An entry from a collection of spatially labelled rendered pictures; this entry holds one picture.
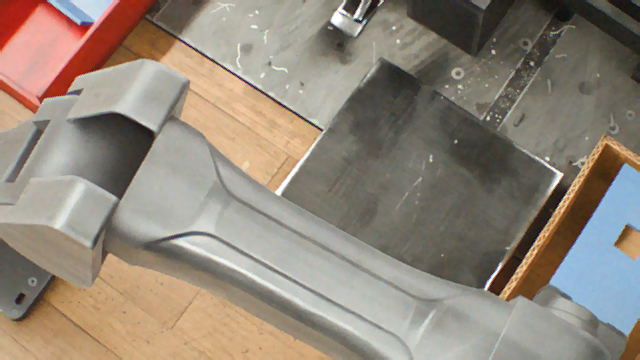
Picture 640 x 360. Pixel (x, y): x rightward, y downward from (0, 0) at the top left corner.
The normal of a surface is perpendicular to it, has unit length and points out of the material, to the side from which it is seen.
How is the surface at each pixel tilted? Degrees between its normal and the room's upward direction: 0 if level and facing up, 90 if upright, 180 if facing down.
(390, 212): 0
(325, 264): 12
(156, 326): 0
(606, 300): 2
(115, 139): 26
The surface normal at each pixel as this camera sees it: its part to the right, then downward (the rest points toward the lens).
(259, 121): -0.01, -0.35
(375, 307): 0.18, -0.25
